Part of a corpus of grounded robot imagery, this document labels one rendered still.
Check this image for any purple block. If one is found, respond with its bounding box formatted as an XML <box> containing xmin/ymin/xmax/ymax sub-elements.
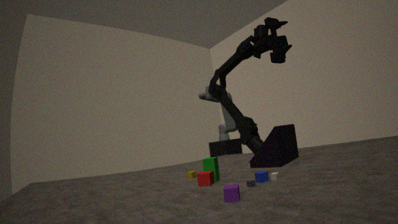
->
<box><xmin>223</xmin><ymin>184</ymin><xmax>240</xmax><ymax>203</ymax></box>

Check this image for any blue block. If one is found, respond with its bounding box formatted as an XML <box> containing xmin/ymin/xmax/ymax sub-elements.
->
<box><xmin>255</xmin><ymin>171</ymin><xmax>269</xmax><ymax>183</ymax></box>

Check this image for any red block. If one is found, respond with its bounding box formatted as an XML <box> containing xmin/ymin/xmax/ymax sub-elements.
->
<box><xmin>197</xmin><ymin>171</ymin><xmax>215</xmax><ymax>187</ymax></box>

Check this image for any yellow cube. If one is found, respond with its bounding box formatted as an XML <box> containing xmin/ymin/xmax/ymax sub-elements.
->
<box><xmin>188</xmin><ymin>171</ymin><xmax>196</xmax><ymax>178</ymax></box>

